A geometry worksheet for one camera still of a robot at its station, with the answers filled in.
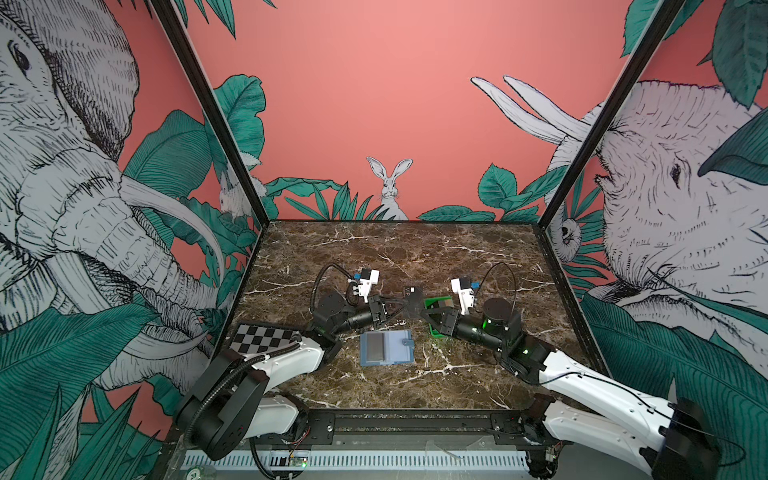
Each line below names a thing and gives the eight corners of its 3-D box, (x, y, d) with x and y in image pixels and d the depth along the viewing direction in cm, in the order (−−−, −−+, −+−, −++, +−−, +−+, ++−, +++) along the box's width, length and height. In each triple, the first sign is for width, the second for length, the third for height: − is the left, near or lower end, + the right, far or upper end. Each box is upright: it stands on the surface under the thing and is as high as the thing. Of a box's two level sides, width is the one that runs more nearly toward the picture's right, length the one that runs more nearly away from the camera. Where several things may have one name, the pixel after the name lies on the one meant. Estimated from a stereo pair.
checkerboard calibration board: (233, 355, 88) (228, 350, 84) (243, 329, 93) (237, 323, 90) (291, 355, 88) (288, 350, 85) (297, 329, 93) (294, 323, 90)
